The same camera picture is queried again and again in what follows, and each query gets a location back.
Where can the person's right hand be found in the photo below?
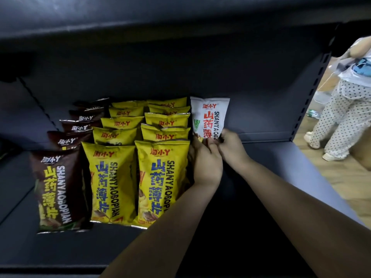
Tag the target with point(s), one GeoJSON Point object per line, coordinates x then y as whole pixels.
{"type": "Point", "coordinates": [234, 151]}

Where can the person's left hand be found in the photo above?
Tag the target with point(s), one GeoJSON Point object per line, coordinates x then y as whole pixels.
{"type": "Point", "coordinates": [207, 165]}

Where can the white snack packet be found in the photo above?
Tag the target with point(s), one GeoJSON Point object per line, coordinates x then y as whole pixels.
{"type": "Point", "coordinates": [210, 115]}

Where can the dark blue metal shelf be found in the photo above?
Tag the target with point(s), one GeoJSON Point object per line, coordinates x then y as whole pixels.
{"type": "Point", "coordinates": [261, 83]}

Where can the person's left forearm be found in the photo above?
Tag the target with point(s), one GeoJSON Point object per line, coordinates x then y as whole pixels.
{"type": "Point", "coordinates": [162, 237]}

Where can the person's right forearm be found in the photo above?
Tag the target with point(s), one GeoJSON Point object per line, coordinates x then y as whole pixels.
{"type": "Point", "coordinates": [304, 222]}

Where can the clear plastic water bottle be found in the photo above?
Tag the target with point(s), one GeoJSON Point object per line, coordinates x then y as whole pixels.
{"type": "Point", "coordinates": [313, 114]}

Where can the blue waist bag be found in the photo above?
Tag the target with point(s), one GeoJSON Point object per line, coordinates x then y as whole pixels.
{"type": "Point", "coordinates": [362, 67]}

